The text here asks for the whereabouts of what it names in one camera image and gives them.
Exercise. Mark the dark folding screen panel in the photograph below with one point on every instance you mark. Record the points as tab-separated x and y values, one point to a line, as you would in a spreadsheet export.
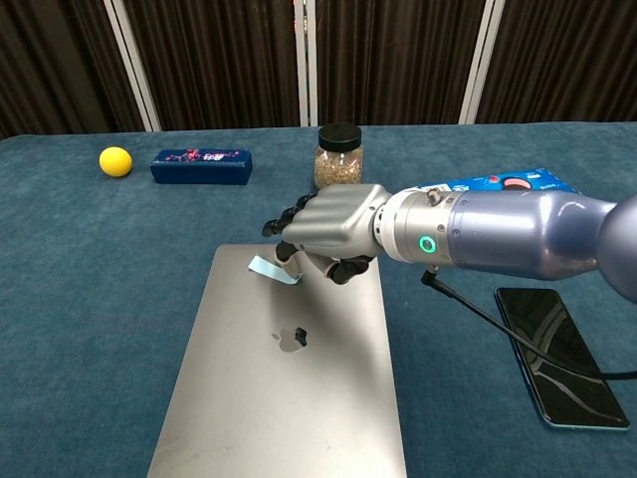
55	65
214	60
393	60
562	60

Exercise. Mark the dark blue rectangular box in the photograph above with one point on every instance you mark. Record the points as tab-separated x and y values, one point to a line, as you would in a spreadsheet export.
201	169

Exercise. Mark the right lavender robot arm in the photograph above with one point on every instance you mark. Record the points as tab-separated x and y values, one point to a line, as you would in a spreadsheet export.
507	234

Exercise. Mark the glass jar with black lid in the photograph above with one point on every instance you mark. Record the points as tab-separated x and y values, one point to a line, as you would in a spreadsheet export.
338	164

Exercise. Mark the yellow ball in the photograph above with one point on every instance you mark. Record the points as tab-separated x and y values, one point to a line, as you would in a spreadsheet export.
115	162

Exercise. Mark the small blue strip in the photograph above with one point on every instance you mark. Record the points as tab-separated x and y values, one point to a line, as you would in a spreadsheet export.
271	271

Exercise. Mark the black smartphone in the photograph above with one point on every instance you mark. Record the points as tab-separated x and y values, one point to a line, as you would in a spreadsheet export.
562	358

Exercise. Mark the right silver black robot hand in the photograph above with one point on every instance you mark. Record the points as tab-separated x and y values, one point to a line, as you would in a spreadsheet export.
333	219

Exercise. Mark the blue cookie box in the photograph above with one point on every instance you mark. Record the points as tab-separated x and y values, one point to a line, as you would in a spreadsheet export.
542	184

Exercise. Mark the blue table mat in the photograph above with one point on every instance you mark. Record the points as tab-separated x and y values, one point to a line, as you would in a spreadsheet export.
99	299

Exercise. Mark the silver laptop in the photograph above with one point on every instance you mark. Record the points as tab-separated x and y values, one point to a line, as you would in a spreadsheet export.
278	398

